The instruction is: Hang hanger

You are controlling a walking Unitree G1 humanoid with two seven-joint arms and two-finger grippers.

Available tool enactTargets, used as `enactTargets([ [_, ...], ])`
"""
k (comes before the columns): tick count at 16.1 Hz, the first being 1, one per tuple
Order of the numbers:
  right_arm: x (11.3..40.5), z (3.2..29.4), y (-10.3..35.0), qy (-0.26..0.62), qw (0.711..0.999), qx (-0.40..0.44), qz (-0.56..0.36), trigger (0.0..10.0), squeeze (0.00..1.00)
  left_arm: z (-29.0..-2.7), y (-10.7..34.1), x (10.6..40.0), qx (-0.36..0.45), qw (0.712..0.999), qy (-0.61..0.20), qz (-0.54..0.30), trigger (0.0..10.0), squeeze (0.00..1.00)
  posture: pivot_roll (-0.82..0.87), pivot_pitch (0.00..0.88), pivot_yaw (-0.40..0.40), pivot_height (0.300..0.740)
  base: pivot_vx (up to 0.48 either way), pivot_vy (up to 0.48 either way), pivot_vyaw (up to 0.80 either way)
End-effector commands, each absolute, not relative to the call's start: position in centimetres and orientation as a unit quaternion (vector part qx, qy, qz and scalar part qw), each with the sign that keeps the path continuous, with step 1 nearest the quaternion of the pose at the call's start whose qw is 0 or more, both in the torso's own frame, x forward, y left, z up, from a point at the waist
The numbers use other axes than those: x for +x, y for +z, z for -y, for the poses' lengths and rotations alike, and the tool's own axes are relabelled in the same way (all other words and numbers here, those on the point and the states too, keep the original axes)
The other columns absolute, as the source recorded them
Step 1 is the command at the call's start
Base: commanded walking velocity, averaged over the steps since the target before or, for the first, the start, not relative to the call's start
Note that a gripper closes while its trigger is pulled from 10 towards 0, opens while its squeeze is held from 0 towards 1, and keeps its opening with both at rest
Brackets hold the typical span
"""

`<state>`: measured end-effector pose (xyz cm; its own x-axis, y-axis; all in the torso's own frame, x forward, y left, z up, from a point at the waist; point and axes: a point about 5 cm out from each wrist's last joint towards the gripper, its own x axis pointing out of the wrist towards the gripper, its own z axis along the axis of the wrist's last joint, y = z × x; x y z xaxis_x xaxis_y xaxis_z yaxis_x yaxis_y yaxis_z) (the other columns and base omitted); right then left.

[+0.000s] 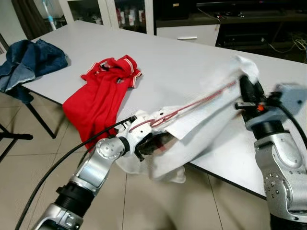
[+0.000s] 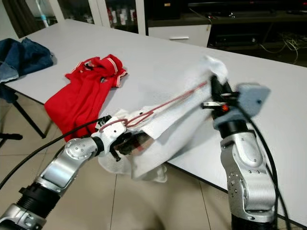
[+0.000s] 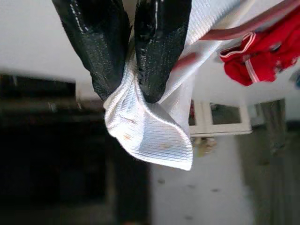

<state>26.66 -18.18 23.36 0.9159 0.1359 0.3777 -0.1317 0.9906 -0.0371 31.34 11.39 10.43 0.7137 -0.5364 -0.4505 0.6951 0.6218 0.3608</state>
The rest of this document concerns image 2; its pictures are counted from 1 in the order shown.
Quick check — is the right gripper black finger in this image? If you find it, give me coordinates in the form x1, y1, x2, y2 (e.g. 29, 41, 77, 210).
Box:
210, 74, 233, 98

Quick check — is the red plastic clothes hanger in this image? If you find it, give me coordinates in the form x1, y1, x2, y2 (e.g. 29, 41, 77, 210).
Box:
100, 80, 208, 131

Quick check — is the cream white polo shirt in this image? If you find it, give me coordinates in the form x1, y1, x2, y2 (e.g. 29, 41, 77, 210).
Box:
98, 55, 228, 183

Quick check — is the blue denim garment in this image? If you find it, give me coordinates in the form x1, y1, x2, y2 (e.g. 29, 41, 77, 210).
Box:
0, 37, 54, 104

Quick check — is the black set-top box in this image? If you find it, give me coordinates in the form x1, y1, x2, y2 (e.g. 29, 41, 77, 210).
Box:
213, 34, 255, 47

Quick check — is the wide white drawer front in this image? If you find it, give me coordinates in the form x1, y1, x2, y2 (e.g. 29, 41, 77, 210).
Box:
148, 24, 212, 47

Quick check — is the red polo shirt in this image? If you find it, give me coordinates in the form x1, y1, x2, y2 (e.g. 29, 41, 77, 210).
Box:
45, 54, 128, 142

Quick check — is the dark wooden TV stand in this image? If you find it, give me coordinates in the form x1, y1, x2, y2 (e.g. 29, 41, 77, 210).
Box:
145, 0, 307, 65

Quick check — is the grey curtain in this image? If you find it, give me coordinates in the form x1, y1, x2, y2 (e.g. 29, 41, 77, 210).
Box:
7, 0, 44, 38

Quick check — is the white glass-door cabinet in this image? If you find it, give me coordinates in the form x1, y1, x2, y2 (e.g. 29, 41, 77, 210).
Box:
48, 0, 147, 35

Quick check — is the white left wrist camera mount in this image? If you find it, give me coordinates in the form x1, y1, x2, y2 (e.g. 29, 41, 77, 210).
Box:
103, 113, 131, 151

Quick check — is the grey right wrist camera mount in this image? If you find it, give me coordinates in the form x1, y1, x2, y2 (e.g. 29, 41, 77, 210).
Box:
213, 84, 271, 129

